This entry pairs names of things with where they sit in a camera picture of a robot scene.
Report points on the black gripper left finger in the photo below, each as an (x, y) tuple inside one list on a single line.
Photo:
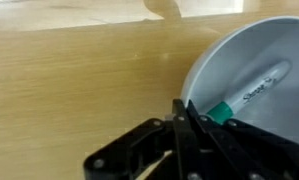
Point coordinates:
[(149, 146)]

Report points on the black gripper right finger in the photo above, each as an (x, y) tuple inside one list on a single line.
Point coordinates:
[(252, 150)]

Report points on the grey bowl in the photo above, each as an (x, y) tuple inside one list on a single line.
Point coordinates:
[(255, 50)]

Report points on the green-capped grey marker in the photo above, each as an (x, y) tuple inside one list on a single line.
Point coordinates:
[(255, 90)]

